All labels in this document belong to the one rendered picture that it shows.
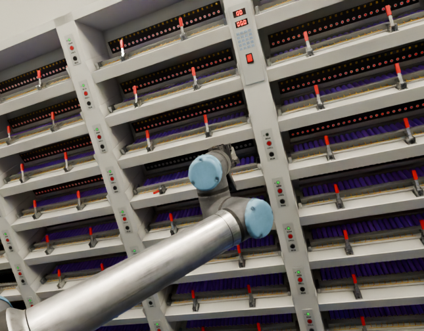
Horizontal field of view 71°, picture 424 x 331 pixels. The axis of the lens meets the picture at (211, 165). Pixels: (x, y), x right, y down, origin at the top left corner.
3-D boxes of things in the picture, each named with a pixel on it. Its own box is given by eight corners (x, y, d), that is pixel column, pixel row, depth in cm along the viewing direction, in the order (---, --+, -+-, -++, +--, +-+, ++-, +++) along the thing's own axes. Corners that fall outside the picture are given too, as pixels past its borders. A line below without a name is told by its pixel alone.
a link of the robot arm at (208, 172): (190, 196, 79) (182, 160, 78) (203, 186, 91) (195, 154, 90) (224, 190, 76) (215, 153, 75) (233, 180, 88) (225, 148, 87)
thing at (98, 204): (116, 213, 136) (102, 188, 130) (15, 232, 152) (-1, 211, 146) (132, 188, 153) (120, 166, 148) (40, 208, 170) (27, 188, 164)
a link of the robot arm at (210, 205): (222, 240, 76) (212, 194, 75) (200, 233, 86) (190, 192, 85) (250, 227, 81) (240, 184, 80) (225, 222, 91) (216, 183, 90)
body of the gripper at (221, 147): (231, 142, 104) (225, 145, 92) (237, 165, 104) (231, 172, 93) (211, 147, 106) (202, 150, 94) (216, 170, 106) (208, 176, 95)
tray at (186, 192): (266, 184, 117) (260, 164, 113) (133, 209, 133) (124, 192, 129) (265, 161, 135) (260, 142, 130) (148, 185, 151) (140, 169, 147)
